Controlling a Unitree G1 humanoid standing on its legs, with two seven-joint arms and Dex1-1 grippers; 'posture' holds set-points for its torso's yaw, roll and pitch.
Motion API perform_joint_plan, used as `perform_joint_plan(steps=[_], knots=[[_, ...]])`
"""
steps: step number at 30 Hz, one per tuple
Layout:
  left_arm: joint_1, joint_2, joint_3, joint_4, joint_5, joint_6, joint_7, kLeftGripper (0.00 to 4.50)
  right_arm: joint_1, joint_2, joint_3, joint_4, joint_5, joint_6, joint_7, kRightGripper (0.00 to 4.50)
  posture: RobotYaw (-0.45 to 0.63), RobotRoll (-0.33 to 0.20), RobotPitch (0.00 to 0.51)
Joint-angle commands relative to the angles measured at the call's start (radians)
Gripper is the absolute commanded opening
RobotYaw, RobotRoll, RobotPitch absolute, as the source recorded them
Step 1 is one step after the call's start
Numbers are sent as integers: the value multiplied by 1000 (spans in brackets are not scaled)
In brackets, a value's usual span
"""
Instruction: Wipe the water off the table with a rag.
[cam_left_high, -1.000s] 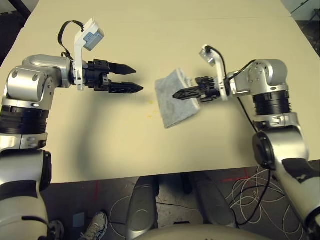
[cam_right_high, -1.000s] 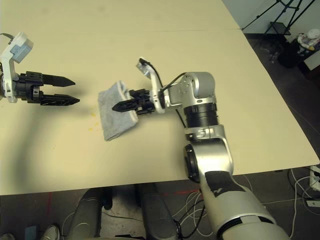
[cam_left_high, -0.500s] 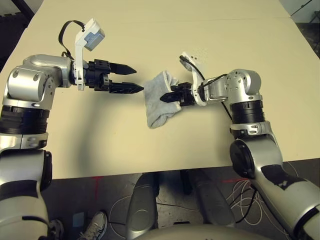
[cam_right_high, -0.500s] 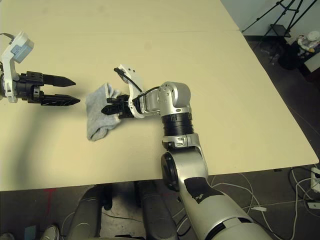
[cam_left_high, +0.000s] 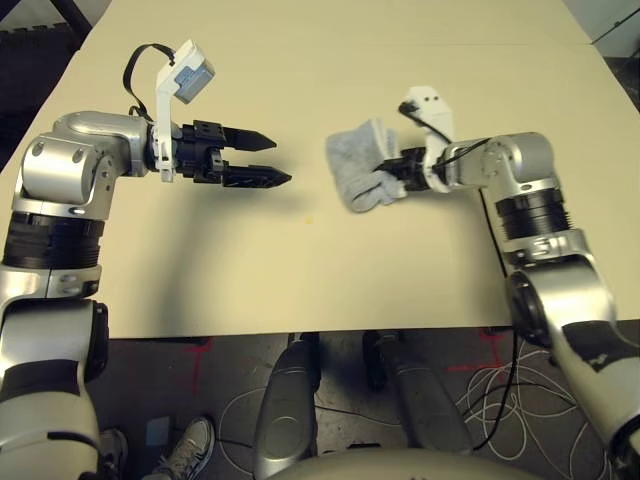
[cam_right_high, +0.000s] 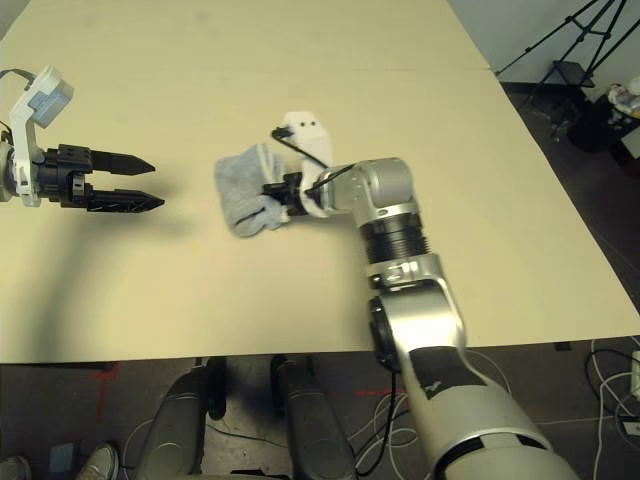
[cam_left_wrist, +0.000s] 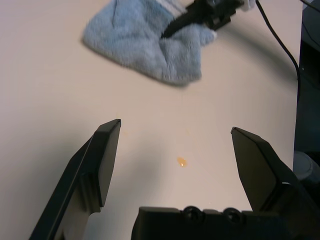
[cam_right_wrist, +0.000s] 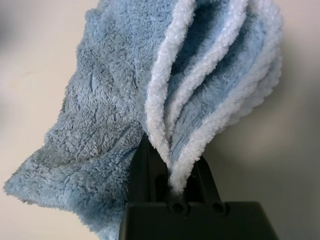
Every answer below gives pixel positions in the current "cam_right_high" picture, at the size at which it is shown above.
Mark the white coiled floor cable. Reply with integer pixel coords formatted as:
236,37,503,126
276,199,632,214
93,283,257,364
347,349,511,476

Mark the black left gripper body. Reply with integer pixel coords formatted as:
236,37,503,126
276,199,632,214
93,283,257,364
33,144,95,209

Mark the black bag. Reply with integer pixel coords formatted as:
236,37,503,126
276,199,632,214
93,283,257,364
567,97,632,154

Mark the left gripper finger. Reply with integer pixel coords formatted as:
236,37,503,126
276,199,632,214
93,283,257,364
88,188,165,213
90,149,156,177

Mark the white and yellow figure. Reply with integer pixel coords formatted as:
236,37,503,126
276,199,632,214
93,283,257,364
607,77,640,120

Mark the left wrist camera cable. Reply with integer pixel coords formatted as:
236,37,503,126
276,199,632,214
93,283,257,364
0,68,36,89

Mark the grey left robot leg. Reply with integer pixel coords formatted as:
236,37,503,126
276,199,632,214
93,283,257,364
132,357,229,480

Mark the white cable bundle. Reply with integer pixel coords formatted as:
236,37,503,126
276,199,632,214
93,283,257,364
584,337,640,480

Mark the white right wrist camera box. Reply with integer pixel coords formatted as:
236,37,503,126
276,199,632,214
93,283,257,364
282,110,335,219

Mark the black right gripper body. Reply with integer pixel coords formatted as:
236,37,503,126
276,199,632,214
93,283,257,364
282,172,307,217

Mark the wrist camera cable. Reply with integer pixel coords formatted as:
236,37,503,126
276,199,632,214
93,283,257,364
272,127,361,196
0,68,36,89

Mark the black folding stand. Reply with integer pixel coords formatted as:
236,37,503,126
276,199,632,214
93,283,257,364
542,59,596,92

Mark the grey sneaker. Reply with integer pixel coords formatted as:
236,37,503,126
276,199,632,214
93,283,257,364
74,442,121,480
0,454,31,480

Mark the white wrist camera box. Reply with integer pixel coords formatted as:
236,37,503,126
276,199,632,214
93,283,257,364
8,64,75,207
282,110,335,219

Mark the grey terry rag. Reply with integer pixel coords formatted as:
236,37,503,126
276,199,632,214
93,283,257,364
214,142,291,240

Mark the black tripod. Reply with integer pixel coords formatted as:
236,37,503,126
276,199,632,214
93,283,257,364
494,0,631,101

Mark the blue-grey flat floor piece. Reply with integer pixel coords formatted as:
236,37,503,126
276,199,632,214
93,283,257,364
49,442,76,474

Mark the black floor cable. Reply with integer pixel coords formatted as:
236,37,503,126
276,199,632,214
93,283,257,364
207,422,286,445
357,372,401,476

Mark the thin white floor cable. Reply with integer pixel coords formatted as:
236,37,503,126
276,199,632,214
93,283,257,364
122,417,156,466

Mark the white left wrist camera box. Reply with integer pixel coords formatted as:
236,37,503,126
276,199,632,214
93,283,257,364
8,64,75,207

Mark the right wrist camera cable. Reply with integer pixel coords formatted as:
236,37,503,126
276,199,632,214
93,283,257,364
272,127,361,196

